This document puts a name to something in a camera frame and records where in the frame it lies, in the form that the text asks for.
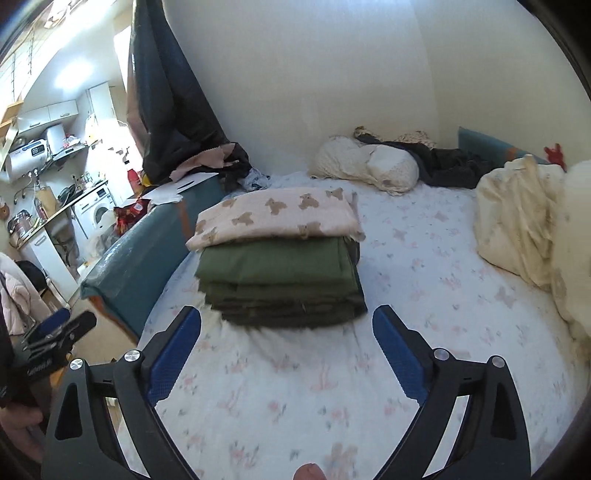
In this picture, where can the wooden cutting board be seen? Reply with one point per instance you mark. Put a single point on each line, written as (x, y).
(46, 201)

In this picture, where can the person's left hand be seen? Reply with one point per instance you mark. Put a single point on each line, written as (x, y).
(18, 422)

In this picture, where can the teal bed footboard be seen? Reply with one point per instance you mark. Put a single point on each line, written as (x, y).
(138, 258)

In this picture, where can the teal cushion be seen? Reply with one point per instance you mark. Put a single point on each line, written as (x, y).
(480, 143)

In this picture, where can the pink cloth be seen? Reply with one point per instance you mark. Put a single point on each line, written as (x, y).
(203, 161)

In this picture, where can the steel pot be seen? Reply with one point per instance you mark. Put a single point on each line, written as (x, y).
(19, 228)

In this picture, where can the dark crumpled clothes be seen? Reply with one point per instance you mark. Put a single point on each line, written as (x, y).
(452, 168)

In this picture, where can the white paper sheet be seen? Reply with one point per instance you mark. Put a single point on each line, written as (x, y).
(171, 189)

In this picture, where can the red patterned bag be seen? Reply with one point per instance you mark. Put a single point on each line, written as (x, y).
(129, 217)

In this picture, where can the dark brown folded pants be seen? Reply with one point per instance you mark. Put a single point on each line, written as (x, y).
(291, 322)

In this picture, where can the dark olive folded pants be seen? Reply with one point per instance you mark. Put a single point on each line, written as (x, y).
(286, 313)

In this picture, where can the blue-white crumpled cloth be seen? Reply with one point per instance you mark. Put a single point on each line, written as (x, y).
(256, 181)

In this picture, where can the wooden shelf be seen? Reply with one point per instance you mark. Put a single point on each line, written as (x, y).
(10, 115)

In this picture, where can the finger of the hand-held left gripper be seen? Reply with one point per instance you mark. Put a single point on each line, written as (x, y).
(53, 321)
(81, 323)

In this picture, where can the pink jacket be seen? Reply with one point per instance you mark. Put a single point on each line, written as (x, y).
(18, 295)

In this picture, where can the white washing machine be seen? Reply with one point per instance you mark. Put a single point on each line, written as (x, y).
(97, 212)

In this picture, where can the white cylindrical tank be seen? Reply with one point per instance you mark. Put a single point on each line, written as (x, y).
(55, 138)

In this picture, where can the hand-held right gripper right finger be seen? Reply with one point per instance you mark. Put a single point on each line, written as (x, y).
(399, 357)

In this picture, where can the white wall cabinets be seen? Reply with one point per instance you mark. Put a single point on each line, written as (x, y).
(48, 115)

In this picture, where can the tall white cabinet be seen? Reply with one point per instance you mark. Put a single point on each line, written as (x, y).
(102, 104)

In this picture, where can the green folded pants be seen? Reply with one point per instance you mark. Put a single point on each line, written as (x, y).
(268, 263)

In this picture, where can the camouflage folded pants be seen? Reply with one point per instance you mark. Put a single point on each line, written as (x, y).
(281, 303)

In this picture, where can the red bottle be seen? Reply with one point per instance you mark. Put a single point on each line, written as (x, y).
(132, 179)

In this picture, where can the white lace pillow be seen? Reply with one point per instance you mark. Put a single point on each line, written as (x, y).
(351, 161)

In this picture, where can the person's right hand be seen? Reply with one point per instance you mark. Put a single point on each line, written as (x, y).
(309, 473)

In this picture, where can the red plush toy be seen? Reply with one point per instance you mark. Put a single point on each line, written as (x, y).
(555, 156)

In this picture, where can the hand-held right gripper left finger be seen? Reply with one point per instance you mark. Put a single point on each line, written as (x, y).
(173, 357)

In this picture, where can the white kitchen base cabinet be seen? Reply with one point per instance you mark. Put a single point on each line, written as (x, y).
(46, 267)

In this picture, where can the pink bear-print pants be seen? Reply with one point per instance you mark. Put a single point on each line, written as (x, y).
(277, 217)

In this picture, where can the white water heater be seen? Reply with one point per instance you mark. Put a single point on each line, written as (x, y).
(25, 157)

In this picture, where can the black hanging garment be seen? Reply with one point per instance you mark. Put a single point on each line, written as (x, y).
(171, 115)

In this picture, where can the cream bear-print duvet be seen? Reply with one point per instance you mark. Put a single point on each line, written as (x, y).
(517, 221)

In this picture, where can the floral white bed sheet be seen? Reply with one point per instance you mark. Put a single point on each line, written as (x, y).
(323, 392)

